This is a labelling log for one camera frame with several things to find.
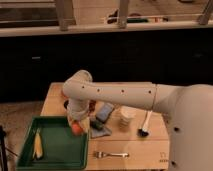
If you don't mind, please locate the red apple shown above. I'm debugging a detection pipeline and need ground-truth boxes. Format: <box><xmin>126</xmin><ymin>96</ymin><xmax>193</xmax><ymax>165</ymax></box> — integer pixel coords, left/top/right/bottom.
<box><xmin>72</xmin><ymin>122</ymin><xmax>83</xmax><ymax>135</ymax></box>

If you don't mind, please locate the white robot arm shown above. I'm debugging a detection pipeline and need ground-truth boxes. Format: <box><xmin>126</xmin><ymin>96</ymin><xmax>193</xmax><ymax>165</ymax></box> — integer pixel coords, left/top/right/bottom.
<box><xmin>63</xmin><ymin>70</ymin><xmax>213</xmax><ymax>171</ymax></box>

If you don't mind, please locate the green plastic tray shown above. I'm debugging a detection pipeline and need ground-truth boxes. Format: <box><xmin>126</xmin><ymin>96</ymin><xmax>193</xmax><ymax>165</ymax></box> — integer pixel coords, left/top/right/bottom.
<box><xmin>16</xmin><ymin>116</ymin><xmax>89</xmax><ymax>171</ymax></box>

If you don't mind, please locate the brown dried fruit pile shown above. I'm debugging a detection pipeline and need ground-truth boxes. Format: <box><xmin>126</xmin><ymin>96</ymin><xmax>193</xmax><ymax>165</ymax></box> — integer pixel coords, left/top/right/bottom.
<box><xmin>89</xmin><ymin>100</ymin><xmax>96</xmax><ymax>115</ymax></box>

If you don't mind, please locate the green cucumber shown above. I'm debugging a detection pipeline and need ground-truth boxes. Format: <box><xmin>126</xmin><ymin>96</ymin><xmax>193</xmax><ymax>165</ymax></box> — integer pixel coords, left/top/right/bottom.
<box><xmin>90</xmin><ymin>119</ymin><xmax>103</xmax><ymax>130</ymax></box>

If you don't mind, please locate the grey blue cloth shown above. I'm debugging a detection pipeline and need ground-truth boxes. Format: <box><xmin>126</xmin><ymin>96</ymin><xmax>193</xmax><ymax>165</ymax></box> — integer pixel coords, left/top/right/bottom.
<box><xmin>90</xmin><ymin>126</ymin><xmax>112</xmax><ymax>138</ymax></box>

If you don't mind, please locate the black and white brush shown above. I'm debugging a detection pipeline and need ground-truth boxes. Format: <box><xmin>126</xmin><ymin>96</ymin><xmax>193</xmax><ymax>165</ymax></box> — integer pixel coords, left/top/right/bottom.
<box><xmin>138</xmin><ymin>111</ymin><xmax>152</xmax><ymax>137</ymax></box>

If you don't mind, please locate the silver fork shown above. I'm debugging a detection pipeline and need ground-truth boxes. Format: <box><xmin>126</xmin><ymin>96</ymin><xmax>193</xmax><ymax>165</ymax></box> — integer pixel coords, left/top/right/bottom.
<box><xmin>93</xmin><ymin>151</ymin><xmax>129</xmax><ymax>158</ymax></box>

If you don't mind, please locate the wooden table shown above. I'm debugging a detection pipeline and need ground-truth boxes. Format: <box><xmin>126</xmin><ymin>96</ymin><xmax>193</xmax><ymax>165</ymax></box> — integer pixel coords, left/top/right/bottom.
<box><xmin>40</xmin><ymin>81</ymin><xmax>178</xmax><ymax>171</ymax></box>

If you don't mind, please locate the yellow corn cob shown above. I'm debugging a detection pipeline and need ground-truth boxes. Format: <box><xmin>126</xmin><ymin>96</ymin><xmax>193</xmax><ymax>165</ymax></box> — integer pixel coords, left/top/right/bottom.
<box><xmin>33</xmin><ymin>129</ymin><xmax>43</xmax><ymax>159</ymax></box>

